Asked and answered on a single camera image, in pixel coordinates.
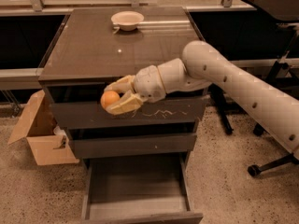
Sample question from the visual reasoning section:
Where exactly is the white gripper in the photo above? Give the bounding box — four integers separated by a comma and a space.
105, 65, 166, 115

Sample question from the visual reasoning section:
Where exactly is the orange fruit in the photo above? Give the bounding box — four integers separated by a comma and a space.
100, 91, 120, 109

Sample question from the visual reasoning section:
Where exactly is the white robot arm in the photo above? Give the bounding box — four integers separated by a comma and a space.
105, 40, 299, 159

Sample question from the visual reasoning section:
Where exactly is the top grey drawer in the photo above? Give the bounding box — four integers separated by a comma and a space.
47, 79, 210, 130

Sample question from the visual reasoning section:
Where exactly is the grey drawer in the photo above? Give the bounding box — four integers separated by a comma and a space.
69, 122, 197, 159
81, 153, 203, 224
47, 79, 210, 130

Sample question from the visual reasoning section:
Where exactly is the grey drawer cabinet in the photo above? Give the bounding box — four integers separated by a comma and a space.
37, 6, 218, 170

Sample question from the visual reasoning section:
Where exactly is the middle grey drawer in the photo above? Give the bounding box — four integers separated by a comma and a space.
69, 122, 197, 159

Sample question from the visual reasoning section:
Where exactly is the bottom grey drawer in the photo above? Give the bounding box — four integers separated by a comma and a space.
81, 153, 203, 224

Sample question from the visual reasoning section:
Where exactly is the white bowl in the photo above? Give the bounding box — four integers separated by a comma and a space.
111, 11, 144, 31

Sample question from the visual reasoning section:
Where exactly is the open cardboard box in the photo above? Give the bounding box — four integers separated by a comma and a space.
8, 91, 79, 165

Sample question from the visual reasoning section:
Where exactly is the black office chair base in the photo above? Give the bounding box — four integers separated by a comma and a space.
242, 121, 298, 179

